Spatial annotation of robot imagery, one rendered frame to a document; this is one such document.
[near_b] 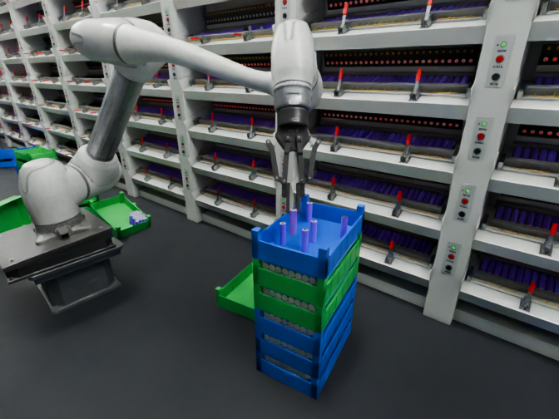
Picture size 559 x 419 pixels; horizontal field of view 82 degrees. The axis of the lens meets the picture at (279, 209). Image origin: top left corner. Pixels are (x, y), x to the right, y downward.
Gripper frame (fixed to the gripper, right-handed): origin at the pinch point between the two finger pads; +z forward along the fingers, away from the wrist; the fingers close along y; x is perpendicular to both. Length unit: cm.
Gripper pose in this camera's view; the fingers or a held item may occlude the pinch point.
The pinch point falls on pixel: (293, 198)
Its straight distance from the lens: 75.4
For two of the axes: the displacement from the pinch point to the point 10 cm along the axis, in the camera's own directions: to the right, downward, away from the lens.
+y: 10.0, 0.0, 0.0
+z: 0.0, 10.0, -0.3
